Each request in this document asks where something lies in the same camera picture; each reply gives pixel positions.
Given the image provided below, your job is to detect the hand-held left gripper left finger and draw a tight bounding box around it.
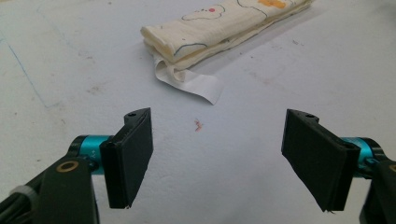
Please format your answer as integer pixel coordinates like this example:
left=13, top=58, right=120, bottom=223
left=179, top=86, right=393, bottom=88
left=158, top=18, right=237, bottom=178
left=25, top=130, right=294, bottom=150
left=68, top=107, right=154, bottom=210

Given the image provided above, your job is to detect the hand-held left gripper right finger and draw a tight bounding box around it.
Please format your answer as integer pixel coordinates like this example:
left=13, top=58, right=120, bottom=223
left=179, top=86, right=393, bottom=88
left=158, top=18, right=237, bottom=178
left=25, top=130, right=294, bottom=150
left=281, top=108, right=379, bottom=213

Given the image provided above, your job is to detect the cream printed towel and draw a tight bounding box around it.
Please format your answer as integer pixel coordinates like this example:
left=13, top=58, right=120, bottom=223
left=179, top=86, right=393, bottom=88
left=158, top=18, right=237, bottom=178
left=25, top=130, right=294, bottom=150
left=140, top=0, right=313, bottom=105

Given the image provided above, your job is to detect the white foam mat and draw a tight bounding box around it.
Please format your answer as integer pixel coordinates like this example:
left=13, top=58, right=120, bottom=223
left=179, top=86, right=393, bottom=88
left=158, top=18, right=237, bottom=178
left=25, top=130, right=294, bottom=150
left=0, top=0, right=396, bottom=224

